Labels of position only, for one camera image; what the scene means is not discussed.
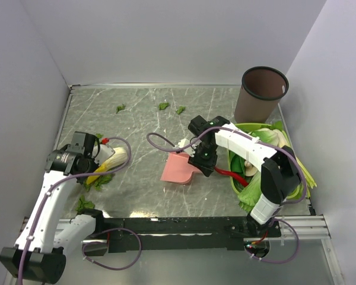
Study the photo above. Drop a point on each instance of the aluminium frame rail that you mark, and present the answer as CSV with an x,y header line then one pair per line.
x,y
306,227

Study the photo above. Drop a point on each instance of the green lettuce leaf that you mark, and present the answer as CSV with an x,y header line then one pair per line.
x,y
250,194

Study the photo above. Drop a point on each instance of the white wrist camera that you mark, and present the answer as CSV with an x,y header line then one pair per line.
x,y
185,146
102,153

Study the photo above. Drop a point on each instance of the yellow white napa cabbage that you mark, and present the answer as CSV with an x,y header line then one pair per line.
x,y
119,157

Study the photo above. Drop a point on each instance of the beige mushroom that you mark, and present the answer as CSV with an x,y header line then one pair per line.
x,y
249,169

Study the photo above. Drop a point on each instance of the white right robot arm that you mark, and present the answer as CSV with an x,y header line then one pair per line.
x,y
280,172

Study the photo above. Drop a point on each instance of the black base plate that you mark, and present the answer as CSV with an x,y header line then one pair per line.
x,y
170,233

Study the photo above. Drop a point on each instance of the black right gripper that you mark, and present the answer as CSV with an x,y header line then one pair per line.
x,y
206,167

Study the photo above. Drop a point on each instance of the white green cabbage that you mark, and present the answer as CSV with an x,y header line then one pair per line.
x,y
266,135

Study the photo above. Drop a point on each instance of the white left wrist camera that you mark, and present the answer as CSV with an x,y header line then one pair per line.
x,y
102,153

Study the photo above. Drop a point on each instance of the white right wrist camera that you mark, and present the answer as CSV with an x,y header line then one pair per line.
x,y
185,146

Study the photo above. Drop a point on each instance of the yellow green leek stalks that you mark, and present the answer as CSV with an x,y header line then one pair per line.
x,y
309,179

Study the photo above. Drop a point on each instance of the red chili pepper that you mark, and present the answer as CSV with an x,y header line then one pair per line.
x,y
233,175

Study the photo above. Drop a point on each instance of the brown plastic trash bin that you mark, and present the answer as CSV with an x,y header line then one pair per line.
x,y
262,88

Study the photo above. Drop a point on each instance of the pink plastic dustpan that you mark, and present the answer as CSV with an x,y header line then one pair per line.
x,y
178,170

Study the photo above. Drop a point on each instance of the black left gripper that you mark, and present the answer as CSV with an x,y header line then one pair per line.
x,y
94,164

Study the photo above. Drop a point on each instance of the green plastic vegetable basket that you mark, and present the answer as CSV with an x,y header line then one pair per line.
x,y
249,127

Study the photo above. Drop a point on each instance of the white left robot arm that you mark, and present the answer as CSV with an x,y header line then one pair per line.
x,y
38,254

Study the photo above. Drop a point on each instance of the dark green leafy vegetable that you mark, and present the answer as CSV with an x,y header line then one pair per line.
x,y
237,163

